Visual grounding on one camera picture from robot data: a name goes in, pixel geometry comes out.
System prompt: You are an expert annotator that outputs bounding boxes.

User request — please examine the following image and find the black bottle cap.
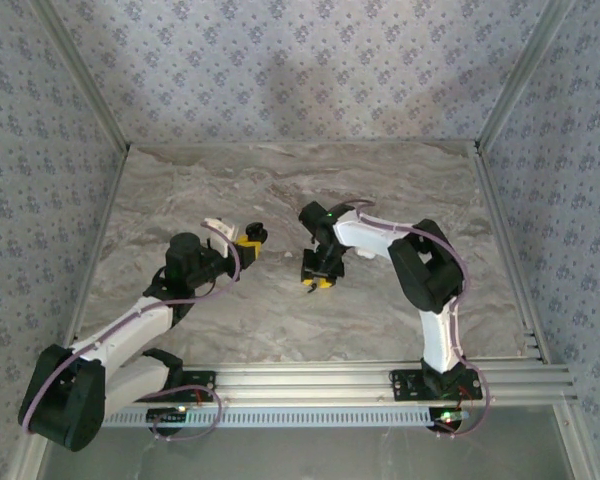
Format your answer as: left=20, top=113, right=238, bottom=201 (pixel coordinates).
left=244, top=221, right=271, bottom=245

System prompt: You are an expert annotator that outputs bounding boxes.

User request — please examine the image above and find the left small controller board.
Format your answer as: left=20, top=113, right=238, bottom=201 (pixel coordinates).
left=146, top=405, right=190, bottom=435

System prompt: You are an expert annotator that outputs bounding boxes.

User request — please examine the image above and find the small controller board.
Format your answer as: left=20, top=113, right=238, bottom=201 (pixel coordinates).
left=146, top=405, right=190, bottom=435
left=427, top=407, right=474, bottom=434

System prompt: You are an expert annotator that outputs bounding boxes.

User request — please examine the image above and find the grey metal sheet panel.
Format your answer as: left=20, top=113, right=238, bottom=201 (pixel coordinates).
left=39, top=427, right=581, bottom=480

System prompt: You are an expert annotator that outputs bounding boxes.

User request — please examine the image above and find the right small controller board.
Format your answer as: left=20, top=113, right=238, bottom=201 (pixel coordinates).
left=427, top=407, right=474, bottom=434

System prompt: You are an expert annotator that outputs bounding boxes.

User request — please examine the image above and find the aluminium table side rail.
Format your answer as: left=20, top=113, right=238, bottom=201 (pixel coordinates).
left=472, top=142, right=600, bottom=480
left=9, top=144, right=131, bottom=480

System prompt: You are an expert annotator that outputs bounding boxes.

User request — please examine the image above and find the aluminium mounting rail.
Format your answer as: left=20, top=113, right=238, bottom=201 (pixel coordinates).
left=182, top=360, right=580, bottom=406

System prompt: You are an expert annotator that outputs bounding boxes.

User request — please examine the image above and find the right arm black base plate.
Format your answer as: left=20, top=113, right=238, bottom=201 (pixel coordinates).
left=388, top=367, right=484, bottom=401

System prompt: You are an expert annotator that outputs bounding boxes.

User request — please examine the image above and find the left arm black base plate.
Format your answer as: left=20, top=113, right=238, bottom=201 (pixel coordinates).
left=144, top=368, right=218, bottom=404

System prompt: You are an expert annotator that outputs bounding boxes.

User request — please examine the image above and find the grey slotted cable duct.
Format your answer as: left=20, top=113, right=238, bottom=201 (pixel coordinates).
left=102, top=402, right=464, bottom=431

